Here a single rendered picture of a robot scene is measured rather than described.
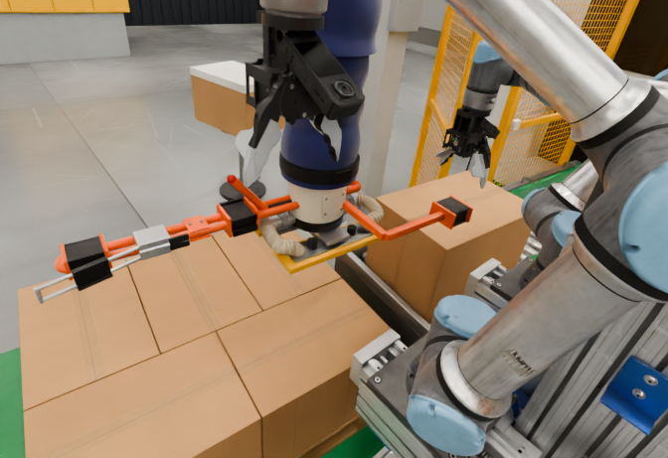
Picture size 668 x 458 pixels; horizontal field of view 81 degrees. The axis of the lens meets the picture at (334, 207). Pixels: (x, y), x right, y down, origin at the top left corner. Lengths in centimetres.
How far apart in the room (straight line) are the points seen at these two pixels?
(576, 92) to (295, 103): 32
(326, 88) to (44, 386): 143
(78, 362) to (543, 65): 159
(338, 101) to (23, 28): 780
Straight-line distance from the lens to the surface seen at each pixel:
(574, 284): 50
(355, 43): 93
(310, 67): 45
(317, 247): 113
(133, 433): 147
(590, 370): 88
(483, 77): 102
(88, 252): 99
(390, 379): 91
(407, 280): 167
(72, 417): 156
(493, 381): 60
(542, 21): 53
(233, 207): 108
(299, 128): 100
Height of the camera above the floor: 177
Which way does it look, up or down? 32 degrees down
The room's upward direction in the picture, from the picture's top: 6 degrees clockwise
